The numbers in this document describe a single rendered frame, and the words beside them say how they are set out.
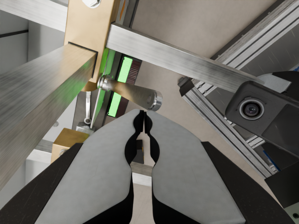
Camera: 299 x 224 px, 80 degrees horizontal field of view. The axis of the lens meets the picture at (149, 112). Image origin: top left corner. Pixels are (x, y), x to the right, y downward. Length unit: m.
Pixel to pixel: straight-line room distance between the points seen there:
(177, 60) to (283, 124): 0.14
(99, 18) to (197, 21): 0.93
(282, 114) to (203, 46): 0.99
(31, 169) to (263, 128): 0.79
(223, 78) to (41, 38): 0.45
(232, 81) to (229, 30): 0.93
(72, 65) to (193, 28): 1.00
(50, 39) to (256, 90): 0.48
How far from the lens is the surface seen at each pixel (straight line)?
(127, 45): 0.26
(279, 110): 0.21
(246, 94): 0.21
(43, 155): 0.40
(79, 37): 0.26
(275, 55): 1.12
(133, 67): 0.43
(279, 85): 0.30
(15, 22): 0.53
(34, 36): 0.57
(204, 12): 1.15
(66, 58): 0.20
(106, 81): 0.28
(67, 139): 0.37
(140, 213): 2.19
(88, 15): 0.25
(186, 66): 0.27
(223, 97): 1.09
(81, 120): 0.52
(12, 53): 0.54
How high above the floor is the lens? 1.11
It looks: 60 degrees down
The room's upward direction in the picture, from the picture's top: 179 degrees clockwise
